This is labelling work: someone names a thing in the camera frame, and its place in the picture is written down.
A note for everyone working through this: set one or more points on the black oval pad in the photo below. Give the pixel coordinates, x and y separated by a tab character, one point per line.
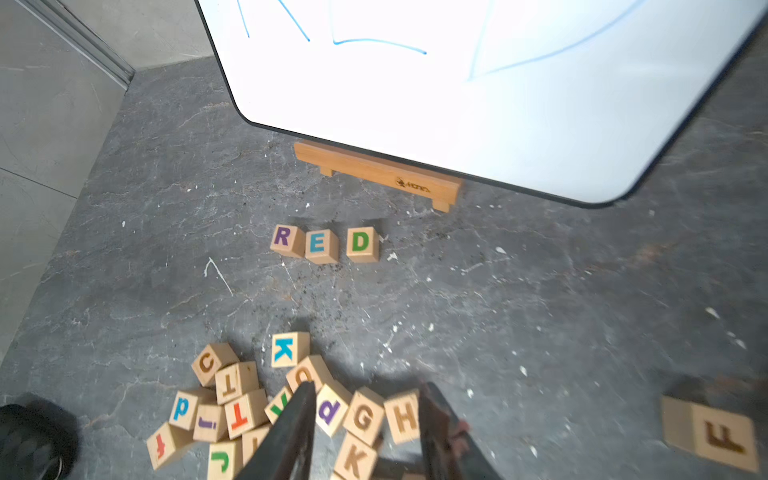
38	441

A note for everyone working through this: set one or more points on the wooden block blue p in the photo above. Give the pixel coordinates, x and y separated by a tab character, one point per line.
184	410

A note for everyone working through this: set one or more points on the white dry-erase board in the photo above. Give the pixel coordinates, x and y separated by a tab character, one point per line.
570	99

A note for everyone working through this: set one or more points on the wooden block letter R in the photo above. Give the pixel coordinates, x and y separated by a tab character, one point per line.
289	241

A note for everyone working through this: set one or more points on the wooden block brown K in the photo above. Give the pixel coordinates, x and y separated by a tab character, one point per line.
356	459

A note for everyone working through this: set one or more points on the wooden block letter F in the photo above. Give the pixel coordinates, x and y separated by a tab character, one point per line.
710	433

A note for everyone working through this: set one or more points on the wooden block brown H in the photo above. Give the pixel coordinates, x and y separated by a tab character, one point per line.
402	413

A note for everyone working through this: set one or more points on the wooden block letter E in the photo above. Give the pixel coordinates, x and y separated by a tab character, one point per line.
322	247

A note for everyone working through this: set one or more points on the wooden block green J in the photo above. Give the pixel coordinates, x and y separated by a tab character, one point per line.
225	460

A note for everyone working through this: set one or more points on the wooden block brown C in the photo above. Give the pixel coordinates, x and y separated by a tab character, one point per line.
211	359

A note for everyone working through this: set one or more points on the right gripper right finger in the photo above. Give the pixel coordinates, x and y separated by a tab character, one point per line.
448	450

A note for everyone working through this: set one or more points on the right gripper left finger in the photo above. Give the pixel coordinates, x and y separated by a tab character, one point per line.
286	452

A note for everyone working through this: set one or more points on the wooden easel stand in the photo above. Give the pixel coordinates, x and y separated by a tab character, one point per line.
443	190

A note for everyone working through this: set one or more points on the wooden block red f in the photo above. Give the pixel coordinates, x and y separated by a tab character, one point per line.
168	444

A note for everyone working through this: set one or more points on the wooden block purple p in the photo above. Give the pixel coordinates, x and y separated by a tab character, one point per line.
333	401

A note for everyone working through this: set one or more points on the wooden block letter D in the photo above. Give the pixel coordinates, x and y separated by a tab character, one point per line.
363	245

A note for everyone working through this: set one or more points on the wooden block red T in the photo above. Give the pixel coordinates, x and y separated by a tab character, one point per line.
246	413

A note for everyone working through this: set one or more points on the wooden block blue K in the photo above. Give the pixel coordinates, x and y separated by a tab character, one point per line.
289	349

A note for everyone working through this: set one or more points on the wooden block brown G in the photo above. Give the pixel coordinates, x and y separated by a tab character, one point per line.
365	415

